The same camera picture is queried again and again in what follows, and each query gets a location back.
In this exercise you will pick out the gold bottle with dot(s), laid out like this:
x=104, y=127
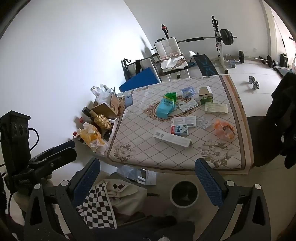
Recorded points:
x=101, y=120

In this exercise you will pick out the round grey trash bin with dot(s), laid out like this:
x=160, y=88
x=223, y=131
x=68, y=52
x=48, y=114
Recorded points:
x=184, y=194

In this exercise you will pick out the green and white box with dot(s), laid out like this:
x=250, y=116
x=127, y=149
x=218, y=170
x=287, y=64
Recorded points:
x=205, y=97

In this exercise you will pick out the chrome dumbbell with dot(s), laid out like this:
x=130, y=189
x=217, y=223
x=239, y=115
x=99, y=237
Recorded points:
x=255, y=84

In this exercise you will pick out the curved bar with plates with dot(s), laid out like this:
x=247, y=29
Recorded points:
x=241, y=56

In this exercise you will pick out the blue and white plastic wrapper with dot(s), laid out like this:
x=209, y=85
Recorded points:
x=188, y=92

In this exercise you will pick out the white barbell rack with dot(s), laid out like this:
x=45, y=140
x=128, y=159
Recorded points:
x=219, y=49

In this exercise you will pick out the barbell with black plates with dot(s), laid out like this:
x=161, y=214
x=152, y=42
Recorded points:
x=226, y=37

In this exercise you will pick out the white fabric bag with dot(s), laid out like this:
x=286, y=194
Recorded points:
x=129, y=197

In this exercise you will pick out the pile of white papers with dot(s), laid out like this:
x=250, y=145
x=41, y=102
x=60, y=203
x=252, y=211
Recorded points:
x=148, y=177

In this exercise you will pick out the beige cloth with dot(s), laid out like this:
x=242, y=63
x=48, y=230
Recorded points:
x=172, y=63

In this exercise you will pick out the grey sachet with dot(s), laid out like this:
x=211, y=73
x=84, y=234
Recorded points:
x=188, y=105

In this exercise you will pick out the orange plastic bag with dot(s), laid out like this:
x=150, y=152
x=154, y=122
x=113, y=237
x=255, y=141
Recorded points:
x=222, y=128

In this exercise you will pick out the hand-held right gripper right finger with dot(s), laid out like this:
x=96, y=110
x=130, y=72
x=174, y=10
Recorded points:
x=208, y=183

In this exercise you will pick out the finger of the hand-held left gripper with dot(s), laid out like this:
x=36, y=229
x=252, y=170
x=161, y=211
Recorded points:
x=61, y=157
x=62, y=146

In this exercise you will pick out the dark glass bottle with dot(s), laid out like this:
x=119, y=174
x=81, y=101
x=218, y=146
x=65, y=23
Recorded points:
x=86, y=111

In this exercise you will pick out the black and white checkered cloth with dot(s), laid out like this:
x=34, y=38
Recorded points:
x=99, y=208

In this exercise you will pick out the long white box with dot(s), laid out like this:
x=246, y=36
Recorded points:
x=171, y=138

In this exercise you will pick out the black weight bench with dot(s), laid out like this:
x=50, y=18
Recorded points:
x=205, y=66

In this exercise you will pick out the brown cardboard box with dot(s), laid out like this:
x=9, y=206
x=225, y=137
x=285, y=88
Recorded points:
x=111, y=105

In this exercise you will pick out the clear blister pack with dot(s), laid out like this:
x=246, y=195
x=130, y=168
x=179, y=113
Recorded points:
x=203, y=123

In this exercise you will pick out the white plastic bag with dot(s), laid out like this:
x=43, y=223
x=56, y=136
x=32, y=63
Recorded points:
x=103, y=96

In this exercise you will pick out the dark canister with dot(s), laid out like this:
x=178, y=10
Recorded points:
x=283, y=60

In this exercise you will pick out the blue exercise mat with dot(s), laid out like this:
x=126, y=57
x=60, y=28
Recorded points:
x=143, y=82

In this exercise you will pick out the small blue and white carton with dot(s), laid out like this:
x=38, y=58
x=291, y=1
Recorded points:
x=179, y=129

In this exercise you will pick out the white padded chair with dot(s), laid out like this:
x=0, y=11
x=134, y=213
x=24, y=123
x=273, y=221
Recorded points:
x=165, y=47

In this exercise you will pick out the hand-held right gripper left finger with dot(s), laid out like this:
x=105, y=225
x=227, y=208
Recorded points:
x=89, y=177

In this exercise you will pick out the white packet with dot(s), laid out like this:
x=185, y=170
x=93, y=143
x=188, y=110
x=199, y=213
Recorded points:
x=216, y=108

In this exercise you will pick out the white printed leaflet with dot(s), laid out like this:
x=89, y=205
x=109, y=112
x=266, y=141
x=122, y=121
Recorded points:
x=185, y=120

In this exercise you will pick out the green and blue packet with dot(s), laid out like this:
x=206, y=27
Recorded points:
x=165, y=107

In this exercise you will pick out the black metal frame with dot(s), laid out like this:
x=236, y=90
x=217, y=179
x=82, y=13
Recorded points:
x=126, y=67

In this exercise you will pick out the red-capped bottle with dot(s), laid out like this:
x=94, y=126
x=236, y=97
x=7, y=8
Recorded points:
x=75, y=134
x=81, y=120

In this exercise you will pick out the dark hanging clothing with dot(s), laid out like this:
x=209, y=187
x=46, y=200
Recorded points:
x=284, y=115

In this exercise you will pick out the yellow plastic bag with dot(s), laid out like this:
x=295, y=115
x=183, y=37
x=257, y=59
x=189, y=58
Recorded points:
x=92, y=136

